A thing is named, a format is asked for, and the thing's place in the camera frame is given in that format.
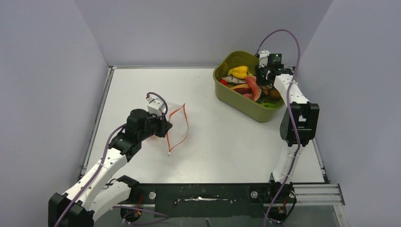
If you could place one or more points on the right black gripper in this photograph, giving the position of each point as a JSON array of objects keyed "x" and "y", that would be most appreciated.
[{"x": 260, "y": 81}]

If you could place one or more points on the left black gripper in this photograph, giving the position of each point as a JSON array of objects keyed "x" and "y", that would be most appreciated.
[{"x": 164, "y": 125}]

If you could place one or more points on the clear zip bag orange zipper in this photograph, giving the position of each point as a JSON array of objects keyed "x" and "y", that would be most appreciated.
[{"x": 179, "y": 132}]

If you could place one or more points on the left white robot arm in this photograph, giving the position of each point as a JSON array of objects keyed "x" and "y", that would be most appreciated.
[{"x": 83, "y": 203}]

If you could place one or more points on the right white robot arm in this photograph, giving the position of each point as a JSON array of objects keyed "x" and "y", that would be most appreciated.
[{"x": 299, "y": 123}]

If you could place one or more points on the green toy food piece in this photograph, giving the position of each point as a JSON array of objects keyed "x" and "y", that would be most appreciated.
[{"x": 269, "y": 105}]

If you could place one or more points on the watermelon slice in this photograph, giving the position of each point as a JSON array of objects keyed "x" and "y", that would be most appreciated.
[{"x": 252, "y": 83}]

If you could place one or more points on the brown kiwi fruit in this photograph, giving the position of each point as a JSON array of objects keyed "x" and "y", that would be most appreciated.
[{"x": 274, "y": 94}]

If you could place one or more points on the yellow bell pepper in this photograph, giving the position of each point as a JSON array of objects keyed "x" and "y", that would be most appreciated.
[{"x": 240, "y": 72}]

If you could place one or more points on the olive green plastic bin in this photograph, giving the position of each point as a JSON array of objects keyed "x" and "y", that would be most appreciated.
[{"x": 239, "y": 95}]

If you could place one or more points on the red chili pepper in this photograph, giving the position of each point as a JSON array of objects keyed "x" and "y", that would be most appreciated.
[{"x": 223, "y": 82}]

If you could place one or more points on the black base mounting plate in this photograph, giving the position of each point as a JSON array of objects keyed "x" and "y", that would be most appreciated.
[{"x": 215, "y": 200}]

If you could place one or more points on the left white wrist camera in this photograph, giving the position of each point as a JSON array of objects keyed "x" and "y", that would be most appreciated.
[{"x": 156, "y": 106}]

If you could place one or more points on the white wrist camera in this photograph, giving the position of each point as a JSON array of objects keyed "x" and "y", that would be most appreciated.
[
  {"x": 156, "y": 106},
  {"x": 263, "y": 58}
]

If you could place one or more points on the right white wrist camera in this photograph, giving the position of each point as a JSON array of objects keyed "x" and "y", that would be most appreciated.
[{"x": 263, "y": 58}]

